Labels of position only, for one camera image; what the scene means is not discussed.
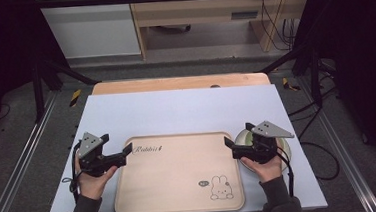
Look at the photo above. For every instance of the white cabinet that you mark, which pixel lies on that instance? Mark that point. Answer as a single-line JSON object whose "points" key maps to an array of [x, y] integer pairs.
{"points": [[94, 32]]}

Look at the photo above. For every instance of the white round plate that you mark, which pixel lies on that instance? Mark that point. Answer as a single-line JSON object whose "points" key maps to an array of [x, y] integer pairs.
{"points": [[243, 138]]}

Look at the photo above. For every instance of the light wooden desk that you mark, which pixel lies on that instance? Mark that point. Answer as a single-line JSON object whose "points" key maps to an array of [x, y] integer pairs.
{"points": [[202, 9]]}

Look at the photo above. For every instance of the black metal stand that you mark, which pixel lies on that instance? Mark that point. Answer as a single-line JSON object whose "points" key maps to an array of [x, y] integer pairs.
{"points": [[315, 77], [37, 93]]}

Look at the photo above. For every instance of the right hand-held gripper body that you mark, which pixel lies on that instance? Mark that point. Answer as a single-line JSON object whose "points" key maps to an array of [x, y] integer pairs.
{"points": [[260, 146]]}

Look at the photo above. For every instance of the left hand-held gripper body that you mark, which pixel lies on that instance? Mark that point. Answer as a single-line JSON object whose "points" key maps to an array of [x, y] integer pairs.
{"points": [[92, 157]]}

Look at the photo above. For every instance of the black curtain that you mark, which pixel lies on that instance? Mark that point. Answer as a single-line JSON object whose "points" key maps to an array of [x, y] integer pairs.
{"points": [[363, 57], [1, 49]]}

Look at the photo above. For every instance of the aluminium floor rail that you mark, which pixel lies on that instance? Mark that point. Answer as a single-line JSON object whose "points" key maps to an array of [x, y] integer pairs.
{"points": [[22, 157], [342, 148]]}

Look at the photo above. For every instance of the wooden tray with rabbit print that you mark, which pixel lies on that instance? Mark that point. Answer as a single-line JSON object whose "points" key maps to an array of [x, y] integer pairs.
{"points": [[177, 177]]}

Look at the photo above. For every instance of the yellow black tape strip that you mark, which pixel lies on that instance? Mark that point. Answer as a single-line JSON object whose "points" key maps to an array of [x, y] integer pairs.
{"points": [[288, 84], [75, 98]]}

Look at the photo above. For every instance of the person's right hand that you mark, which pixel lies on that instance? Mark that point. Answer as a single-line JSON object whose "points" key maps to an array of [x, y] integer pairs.
{"points": [[264, 171]]}

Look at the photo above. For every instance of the person's left hand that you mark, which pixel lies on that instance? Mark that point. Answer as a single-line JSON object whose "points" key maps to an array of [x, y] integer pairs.
{"points": [[93, 186]]}

